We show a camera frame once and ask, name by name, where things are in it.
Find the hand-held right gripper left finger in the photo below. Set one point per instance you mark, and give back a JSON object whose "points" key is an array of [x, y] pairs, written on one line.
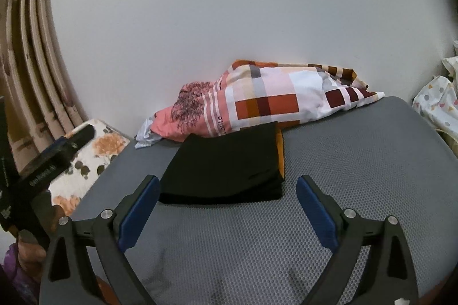
{"points": [[139, 212]]}

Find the light blue white cloth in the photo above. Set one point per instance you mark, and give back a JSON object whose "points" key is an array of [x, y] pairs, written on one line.
{"points": [[146, 138]]}

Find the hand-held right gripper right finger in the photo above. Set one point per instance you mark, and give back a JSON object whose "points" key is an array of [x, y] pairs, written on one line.
{"points": [[319, 212]]}

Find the grey mesh mat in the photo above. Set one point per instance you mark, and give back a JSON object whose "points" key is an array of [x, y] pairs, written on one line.
{"points": [[357, 165]]}

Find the black pants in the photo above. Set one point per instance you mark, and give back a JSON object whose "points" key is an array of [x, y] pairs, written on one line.
{"points": [[222, 165]]}

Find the orange cloth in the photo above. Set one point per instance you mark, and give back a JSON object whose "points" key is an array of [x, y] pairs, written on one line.
{"points": [[281, 154]]}

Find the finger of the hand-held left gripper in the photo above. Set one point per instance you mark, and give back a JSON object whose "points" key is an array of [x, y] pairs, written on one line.
{"points": [[77, 140]]}

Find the person's left hand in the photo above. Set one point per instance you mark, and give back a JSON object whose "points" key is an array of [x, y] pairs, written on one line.
{"points": [[30, 251]]}

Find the person's left forearm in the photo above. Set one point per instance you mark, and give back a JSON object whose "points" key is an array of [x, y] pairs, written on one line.
{"points": [[12, 276]]}

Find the beige patterned curtain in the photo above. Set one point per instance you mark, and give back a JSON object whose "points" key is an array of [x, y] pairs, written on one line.
{"points": [[32, 58]]}

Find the floral white orange pillow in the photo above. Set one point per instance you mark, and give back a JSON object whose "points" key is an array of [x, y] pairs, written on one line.
{"points": [[89, 161]]}

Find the white dotted triangle print blanket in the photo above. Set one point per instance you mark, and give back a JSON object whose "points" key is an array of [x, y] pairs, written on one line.
{"points": [[438, 104]]}

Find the checkered pink patchwork blanket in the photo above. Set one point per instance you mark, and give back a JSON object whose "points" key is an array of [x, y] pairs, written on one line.
{"points": [[272, 97]]}

